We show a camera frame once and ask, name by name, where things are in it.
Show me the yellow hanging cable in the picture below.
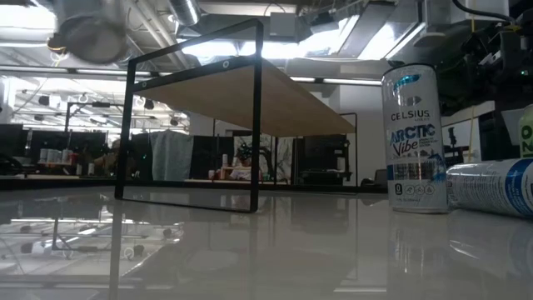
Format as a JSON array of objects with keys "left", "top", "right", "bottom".
[{"left": 468, "top": 106, "right": 476, "bottom": 163}]

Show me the silver beverage can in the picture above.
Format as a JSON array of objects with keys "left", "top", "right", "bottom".
[{"left": 46, "top": 0, "right": 128, "bottom": 66}]

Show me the white blue-banded beverage can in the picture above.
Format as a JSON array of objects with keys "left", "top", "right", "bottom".
[{"left": 445, "top": 157, "right": 533, "bottom": 220}]

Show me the green beverage can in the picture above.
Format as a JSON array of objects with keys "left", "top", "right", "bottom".
[{"left": 517, "top": 103, "right": 533, "bottom": 159}]

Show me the person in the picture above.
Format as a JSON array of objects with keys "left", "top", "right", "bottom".
[{"left": 93, "top": 138, "right": 126, "bottom": 178}]

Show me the black equipment rack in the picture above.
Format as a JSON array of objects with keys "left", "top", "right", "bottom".
[{"left": 293, "top": 133, "right": 351, "bottom": 184}]

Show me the Celsius Arctic Vibe can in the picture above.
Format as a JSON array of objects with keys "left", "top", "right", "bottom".
[{"left": 381, "top": 62, "right": 450, "bottom": 214}]

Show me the wooden shelf black metal frame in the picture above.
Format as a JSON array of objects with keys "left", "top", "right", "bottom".
[{"left": 114, "top": 18, "right": 357, "bottom": 213}]

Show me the white ceiling box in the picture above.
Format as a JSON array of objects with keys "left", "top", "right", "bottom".
[
  {"left": 269, "top": 11, "right": 297, "bottom": 38},
  {"left": 470, "top": 0, "right": 510, "bottom": 20}
]

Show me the ceiling light strip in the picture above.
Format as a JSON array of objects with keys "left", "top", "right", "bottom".
[
  {"left": 74, "top": 67, "right": 152, "bottom": 77},
  {"left": 290, "top": 76, "right": 382, "bottom": 87}
]

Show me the grey hanging cloth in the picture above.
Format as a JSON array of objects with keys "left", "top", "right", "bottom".
[{"left": 149, "top": 129, "right": 195, "bottom": 183}]

